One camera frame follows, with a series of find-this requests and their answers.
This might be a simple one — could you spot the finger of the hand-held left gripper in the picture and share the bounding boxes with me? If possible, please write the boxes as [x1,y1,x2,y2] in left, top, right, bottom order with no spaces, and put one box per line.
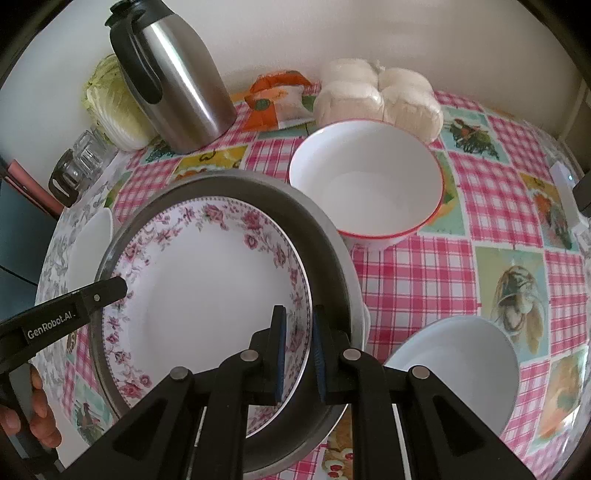
[69,275,129,320]

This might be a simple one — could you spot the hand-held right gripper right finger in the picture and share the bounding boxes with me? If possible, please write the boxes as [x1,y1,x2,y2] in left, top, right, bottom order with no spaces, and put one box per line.
[313,307,536,480]

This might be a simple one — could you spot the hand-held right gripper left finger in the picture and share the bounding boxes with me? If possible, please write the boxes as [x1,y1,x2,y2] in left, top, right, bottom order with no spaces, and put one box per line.
[95,305,289,480]

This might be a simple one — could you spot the plain white square bowl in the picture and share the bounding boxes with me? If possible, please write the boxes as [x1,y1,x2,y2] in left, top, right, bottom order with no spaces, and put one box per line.
[66,207,115,298]

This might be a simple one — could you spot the pink floral round plate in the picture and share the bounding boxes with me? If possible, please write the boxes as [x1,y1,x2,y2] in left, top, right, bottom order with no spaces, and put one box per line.
[100,196,314,439]

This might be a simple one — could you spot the stainless steel basin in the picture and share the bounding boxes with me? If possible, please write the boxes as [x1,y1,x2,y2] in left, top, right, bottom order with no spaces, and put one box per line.
[90,170,361,476]

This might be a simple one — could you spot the small white flower bowl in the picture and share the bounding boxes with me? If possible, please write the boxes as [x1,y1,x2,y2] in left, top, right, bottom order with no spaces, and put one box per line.
[382,315,521,437]

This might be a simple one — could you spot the red-rimmed strawberry bowl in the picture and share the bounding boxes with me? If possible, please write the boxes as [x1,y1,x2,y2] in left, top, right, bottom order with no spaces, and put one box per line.
[287,119,447,252]

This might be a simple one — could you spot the person's left hand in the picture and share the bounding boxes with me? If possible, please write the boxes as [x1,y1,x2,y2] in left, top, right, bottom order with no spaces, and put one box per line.
[0,367,63,448]

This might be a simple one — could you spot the grey floral cloth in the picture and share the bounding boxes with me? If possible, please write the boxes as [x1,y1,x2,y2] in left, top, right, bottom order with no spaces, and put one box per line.
[34,152,134,416]

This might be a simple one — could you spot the clear drinking glass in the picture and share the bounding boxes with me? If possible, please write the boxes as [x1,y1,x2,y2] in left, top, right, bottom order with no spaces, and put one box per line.
[54,150,93,195]
[71,129,116,178]

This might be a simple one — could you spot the pink board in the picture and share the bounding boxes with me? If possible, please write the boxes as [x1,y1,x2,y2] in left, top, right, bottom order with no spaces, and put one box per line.
[0,154,63,217]

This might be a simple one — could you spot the napa cabbage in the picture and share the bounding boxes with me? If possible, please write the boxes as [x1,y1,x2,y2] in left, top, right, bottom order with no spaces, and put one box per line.
[82,53,160,153]

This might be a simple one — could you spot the stainless steel thermos jug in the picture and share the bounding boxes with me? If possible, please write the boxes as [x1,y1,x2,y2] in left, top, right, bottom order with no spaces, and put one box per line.
[104,0,237,155]

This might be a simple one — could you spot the orange snack packet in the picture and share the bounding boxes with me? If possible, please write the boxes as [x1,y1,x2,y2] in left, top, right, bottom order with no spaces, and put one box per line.
[242,69,319,132]

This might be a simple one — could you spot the bag of white buns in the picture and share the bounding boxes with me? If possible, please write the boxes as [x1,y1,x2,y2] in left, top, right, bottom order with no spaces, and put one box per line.
[313,58,445,144]

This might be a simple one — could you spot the white power strip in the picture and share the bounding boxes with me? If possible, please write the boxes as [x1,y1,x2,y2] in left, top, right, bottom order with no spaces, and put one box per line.
[549,161,591,237]

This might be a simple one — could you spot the black power adapter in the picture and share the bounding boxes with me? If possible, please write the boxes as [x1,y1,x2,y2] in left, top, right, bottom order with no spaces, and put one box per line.
[571,172,591,209]

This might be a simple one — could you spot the black cable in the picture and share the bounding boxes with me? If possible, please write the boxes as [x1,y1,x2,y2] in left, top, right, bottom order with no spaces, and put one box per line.
[0,263,40,287]

